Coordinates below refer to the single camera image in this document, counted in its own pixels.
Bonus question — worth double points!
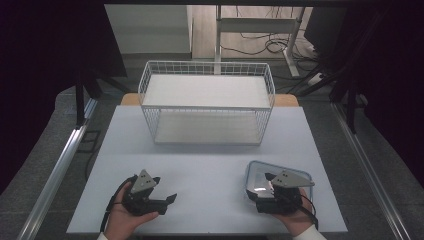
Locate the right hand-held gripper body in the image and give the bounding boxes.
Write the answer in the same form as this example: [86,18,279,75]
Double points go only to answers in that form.
[256,170,315,215]

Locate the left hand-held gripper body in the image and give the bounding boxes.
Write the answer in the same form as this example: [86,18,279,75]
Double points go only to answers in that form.
[121,169,161,216]

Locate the clear blue-rimmed food container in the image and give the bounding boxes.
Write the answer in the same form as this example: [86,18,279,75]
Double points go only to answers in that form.
[244,160,315,208]

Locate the person's right hand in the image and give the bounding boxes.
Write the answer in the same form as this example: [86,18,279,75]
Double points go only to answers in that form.
[271,187,317,237]

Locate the person's left hand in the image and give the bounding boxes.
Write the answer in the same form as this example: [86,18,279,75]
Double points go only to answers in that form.
[104,184,160,240]

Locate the person's white right sleeve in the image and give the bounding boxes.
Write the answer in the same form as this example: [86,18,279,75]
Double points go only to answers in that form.
[292,224,328,240]

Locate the wooden board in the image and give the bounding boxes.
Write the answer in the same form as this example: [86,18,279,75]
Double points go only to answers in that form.
[120,92,300,108]

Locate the black metal stand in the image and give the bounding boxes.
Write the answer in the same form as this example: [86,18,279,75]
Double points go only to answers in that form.
[73,64,132,130]
[286,9,391,135]

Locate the white power strip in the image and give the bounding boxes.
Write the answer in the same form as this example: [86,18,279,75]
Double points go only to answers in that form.
[307,72,327,86]

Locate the white cabinet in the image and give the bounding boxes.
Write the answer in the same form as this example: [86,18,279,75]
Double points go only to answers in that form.
[104,3,195,55]

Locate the dark curtain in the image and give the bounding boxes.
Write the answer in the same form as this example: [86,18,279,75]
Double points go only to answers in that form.
[0,0,128,196]
[333,4,424,189]

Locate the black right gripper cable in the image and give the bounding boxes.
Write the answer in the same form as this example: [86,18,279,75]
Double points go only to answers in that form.
[297,194,320,231]

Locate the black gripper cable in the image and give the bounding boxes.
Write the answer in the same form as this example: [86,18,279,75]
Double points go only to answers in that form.
[297,194,320,231]
[99,174,138,233]

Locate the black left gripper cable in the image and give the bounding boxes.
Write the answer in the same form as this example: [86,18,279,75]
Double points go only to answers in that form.
[99,174,138,233]

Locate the silver metal rail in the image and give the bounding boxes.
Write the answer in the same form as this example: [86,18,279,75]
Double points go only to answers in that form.
[330,100,415,240]
[15,98,99,240]

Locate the white wire shelf rack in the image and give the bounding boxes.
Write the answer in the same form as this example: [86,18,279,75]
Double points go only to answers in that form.
[137,60,277,146]

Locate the black floor cables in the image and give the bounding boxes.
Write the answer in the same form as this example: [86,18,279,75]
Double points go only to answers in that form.
[220,5,321,73]

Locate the white metal desk frame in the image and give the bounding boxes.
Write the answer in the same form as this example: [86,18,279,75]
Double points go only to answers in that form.
[214,4,307,78]

